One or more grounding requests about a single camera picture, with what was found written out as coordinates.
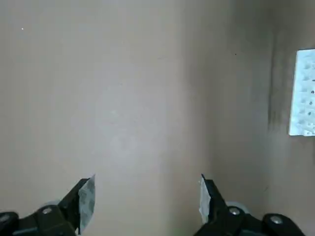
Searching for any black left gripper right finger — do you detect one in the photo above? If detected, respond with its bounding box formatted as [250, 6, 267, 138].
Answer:
[198, 173, 307, 236]

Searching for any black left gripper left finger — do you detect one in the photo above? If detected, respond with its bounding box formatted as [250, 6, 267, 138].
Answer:
[0, 173, 96, 236]

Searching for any white test tube rack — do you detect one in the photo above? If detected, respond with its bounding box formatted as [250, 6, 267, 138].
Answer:
[288, 48, 315, 137]

